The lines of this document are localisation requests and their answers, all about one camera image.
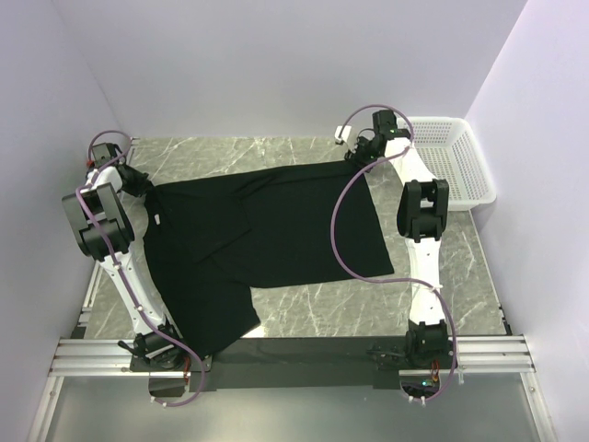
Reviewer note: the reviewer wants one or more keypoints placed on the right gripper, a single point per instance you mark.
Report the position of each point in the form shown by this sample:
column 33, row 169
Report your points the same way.
column 353, row 157

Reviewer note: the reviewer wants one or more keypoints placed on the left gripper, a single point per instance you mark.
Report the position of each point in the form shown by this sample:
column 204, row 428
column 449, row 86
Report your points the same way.
column 143, row 184

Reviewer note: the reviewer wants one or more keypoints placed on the white plastic mesh basket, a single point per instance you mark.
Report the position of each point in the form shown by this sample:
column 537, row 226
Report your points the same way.
column 446, row 148

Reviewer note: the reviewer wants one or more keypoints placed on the black t-shirt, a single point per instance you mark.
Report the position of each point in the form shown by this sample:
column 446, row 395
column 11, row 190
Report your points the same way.
column 209, row 242

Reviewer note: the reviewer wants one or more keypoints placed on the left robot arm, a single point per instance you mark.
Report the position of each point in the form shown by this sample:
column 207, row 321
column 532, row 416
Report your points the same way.
column 104, row 232

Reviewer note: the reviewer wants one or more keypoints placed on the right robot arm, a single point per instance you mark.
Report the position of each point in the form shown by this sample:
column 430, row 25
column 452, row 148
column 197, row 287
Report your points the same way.
column 421, row 221

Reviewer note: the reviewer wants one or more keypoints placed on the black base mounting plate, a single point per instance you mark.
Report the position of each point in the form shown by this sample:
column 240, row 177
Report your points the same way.
column 252, row 363

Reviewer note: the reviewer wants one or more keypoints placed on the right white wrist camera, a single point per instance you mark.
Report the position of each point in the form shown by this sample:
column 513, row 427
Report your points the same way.
column 342, row 134

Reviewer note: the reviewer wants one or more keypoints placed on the aluminium rail frame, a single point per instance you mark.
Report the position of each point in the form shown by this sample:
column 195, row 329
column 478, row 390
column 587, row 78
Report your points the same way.
column 358, row 388

